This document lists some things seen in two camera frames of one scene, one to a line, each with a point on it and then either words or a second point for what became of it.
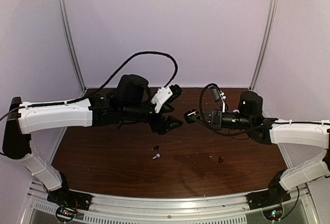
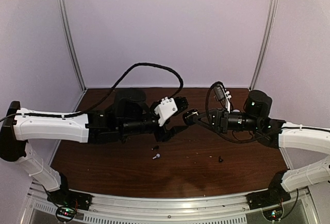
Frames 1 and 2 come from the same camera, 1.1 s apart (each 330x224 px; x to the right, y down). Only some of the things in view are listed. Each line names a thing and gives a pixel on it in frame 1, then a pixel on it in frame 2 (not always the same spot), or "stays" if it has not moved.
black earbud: (155, 147) stays
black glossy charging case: (191, 116) stays
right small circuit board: (273, 214) stays
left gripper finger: (172, 123) to (174, 130)
